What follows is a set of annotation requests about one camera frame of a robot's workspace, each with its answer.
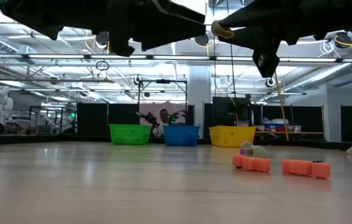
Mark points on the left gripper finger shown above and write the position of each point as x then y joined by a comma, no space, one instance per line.
178,14
169,34

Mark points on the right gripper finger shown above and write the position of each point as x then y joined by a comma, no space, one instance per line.
256,39
263,15

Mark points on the purple skeleton toy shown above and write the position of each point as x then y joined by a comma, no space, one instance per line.
242,151

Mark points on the orange skeleton toy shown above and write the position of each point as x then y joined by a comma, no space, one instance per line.
250,163
305,168

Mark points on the black background robot arm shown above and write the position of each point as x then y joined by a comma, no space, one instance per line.
149,118
178,117

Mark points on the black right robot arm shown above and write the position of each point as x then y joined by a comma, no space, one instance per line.
350,15

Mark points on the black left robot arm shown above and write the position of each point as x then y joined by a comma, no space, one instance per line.
29,15

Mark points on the beige curtain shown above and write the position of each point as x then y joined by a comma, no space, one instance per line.
150,107

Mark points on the black partition panel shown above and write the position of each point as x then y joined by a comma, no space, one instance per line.
225,109
91,118

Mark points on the person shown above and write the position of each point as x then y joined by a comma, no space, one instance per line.
163,116

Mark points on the table with storage containers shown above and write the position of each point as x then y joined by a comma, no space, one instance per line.
275,126

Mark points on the yellow plastic basket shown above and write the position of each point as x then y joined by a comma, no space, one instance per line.
231,136

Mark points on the blue plastic basket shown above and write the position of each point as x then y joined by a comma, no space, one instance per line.
181,136

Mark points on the green plastic basket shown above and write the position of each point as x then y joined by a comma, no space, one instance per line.
130,134

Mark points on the black overhead camera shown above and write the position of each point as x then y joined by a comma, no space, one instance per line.
202,41

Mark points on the black gantry frame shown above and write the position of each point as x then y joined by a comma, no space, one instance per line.
163,81

